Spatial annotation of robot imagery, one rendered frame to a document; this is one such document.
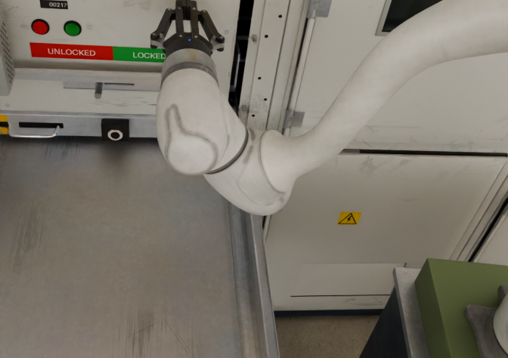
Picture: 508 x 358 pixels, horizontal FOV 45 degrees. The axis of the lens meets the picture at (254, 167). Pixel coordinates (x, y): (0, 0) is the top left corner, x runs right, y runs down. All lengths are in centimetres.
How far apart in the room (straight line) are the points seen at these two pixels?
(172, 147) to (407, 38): 34
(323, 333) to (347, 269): 30
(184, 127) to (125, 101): 54
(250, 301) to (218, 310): 6
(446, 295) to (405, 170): 46
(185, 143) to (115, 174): 54
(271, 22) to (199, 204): 41
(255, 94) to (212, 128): 57
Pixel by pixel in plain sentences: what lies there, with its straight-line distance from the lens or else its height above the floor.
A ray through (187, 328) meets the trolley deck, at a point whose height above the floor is 85.
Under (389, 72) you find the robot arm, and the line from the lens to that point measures 78.
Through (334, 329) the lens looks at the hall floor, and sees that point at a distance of 219.
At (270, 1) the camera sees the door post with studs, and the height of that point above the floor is 120.
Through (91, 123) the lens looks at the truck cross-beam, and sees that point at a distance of 140.
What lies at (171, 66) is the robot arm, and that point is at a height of 126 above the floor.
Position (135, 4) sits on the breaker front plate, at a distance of 123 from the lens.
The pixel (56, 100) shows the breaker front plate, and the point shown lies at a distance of 139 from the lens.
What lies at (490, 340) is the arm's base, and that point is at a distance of 124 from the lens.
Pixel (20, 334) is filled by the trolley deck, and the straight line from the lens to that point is 116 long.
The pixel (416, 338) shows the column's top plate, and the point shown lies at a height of 75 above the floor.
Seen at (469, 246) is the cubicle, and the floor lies 39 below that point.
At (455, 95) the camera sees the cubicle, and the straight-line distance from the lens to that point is 152.
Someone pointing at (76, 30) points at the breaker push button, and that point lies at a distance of 126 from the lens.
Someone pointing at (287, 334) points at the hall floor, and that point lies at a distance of 214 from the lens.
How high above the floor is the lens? 183
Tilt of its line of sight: 45 degrees down
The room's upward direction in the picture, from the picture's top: 10 degrees clockwise
